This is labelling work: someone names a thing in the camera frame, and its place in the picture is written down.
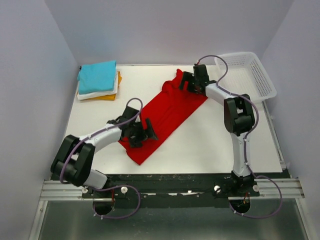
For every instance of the red t shirt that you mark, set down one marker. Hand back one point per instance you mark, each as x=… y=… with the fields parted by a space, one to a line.
x=166 y=112

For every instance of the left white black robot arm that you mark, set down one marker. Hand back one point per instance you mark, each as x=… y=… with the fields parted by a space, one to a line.
x=74 y=159

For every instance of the white perforated plastic basket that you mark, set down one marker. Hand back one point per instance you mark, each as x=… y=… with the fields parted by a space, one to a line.
x=246 y=75

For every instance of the folded white t shirt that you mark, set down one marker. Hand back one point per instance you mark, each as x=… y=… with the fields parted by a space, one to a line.
x=82 y=97

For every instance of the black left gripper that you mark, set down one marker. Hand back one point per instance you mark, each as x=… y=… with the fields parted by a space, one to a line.
x=136 y=142

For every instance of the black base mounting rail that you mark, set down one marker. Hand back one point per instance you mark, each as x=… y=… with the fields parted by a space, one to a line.
x=163 y=191

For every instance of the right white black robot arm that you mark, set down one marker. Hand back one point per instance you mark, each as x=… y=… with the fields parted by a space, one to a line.
x=239 y=118

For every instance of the folded orange t shirt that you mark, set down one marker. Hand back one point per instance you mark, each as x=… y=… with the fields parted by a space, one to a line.
x=107 y=95

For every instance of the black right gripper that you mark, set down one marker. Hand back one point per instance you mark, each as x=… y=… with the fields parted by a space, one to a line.
x=187 y=77

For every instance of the folded light blue t shirt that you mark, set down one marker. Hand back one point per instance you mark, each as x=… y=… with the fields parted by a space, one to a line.
x=97 y=77

